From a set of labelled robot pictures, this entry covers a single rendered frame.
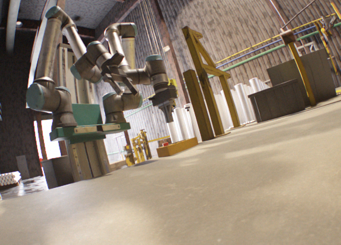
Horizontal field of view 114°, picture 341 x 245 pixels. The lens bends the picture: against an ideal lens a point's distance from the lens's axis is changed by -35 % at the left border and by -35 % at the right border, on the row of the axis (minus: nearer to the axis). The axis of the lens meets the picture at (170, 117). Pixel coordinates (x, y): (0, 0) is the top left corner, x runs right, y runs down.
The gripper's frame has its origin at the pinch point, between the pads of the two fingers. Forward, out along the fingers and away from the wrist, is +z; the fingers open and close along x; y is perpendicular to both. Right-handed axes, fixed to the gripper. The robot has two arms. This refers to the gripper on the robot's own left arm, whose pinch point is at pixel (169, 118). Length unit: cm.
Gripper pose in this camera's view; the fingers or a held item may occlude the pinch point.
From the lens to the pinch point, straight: 82.9
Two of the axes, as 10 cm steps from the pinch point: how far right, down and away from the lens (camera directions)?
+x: 7.0, -2.6, -6.6
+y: -6.6, 0.9, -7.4
